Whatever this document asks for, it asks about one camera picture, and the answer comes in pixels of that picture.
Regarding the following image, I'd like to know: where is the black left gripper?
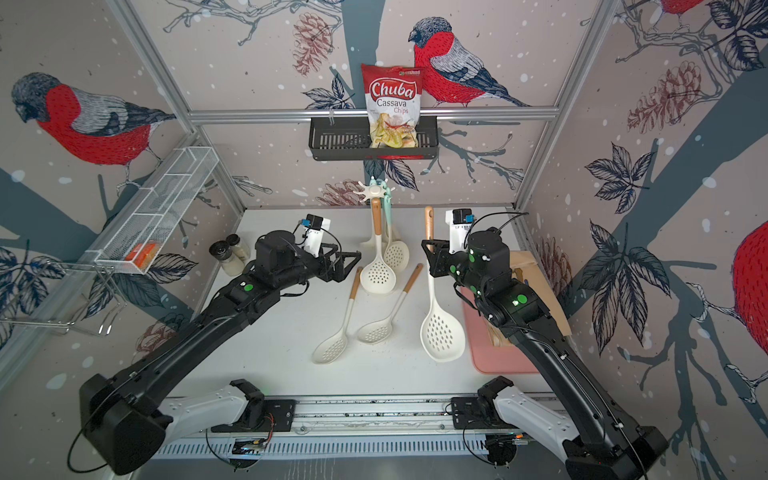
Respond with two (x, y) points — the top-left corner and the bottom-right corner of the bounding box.
(274, 241), (361, 292)

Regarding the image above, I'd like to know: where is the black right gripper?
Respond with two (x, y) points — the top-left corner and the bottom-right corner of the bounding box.
(421, 237), (489, 301)

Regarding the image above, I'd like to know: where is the cream skimmer round head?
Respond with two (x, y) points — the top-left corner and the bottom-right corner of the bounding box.
(360, 198), (396, 295)

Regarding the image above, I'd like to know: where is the cream utensil rack stand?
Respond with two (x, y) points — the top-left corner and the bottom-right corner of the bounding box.
(356, 177), (402, 253)

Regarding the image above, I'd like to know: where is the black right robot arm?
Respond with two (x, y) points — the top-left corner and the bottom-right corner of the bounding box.
(421, 228), (668, 479)

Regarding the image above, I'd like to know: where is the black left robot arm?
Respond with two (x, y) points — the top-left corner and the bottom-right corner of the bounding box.
(79, 230), (361, 475)

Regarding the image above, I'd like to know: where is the black lid pepper shaker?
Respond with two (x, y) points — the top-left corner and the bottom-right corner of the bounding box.
(209, 240), (245, 277)

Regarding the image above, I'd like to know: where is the cream salt shaker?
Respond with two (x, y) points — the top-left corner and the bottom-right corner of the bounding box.
(226, 234), (251, 263)

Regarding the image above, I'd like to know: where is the pink tray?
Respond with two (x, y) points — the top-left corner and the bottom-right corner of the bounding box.
(462, 303), (538, 375)

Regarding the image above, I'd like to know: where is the Chuba cassava chips bag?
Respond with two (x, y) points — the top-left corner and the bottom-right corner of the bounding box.
(361, 64), (422, 149)

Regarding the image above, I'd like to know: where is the red orange packet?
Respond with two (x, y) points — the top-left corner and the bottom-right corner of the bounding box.
(125, 242), (160, 270)

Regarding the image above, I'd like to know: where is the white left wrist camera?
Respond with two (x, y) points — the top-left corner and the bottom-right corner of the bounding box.
(301, 214), (331, 258)

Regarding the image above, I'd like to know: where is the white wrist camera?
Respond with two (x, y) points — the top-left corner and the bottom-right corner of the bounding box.
(301, 214), (331, 258)
(445, 208), (475, 254)

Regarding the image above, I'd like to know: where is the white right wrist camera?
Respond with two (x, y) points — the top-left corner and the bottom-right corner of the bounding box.
(445, 208), (475, 254)

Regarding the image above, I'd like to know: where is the black wall basket shelf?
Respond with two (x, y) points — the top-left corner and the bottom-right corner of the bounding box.
(308, 115), (440, 162)

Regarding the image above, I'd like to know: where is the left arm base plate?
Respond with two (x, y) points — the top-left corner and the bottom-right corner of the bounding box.
(211, 399), (297, 433)

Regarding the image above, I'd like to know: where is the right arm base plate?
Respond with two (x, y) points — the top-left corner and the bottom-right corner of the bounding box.
(448, 396), (515, 430)

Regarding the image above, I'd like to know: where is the wire hook rack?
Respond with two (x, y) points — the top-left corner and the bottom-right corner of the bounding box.
(1, 257), (127, 338)

